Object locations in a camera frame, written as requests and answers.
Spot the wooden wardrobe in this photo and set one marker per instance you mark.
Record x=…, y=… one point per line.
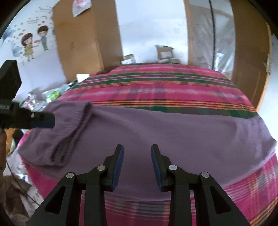
x=89, y=42

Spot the black smartphone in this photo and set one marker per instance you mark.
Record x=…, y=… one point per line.
x=107, y=69

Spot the pink plaid bed cover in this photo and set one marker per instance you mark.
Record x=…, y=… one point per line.
x=185, y=89

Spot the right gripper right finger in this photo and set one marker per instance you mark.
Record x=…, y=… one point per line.
x=212, y=205

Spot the brown cardboard box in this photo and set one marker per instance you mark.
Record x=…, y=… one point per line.
x=164, y=52

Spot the white plastic bag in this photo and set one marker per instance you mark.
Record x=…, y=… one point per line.
x=80, y=6

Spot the purple fleece garment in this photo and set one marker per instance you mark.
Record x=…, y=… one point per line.
x=229, y=148

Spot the wooden door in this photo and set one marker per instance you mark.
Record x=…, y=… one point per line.
x=253, y=51

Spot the cartoon couple wall sticker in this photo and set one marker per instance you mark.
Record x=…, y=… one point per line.
x=30, y=33

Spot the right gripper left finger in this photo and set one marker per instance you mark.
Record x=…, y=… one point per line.
x=62, y=205

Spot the white small box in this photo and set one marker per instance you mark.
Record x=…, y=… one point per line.
x=128, y=59

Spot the green tissue pack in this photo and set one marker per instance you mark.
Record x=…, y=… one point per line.
x=53, y=95

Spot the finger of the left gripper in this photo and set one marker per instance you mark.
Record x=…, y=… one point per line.
x=42, y=120

